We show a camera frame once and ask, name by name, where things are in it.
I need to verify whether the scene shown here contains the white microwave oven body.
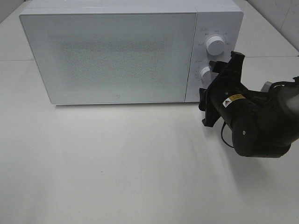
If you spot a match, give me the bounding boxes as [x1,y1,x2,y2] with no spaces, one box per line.
[19,0,243,103]

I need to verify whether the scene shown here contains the white microwave knob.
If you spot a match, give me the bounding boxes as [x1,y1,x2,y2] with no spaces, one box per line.
[199,66,213,83]
[205,35,225,56]

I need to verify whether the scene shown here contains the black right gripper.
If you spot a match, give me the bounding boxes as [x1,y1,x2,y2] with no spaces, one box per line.
[199,51,259,128]

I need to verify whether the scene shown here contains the white microwave door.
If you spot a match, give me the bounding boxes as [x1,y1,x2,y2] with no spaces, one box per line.
[20,13,196,105]

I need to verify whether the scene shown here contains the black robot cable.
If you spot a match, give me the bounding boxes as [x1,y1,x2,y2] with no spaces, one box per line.
[219,76,299,149]

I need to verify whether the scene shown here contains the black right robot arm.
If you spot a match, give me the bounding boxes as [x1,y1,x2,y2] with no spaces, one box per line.
[199,51,299,158]

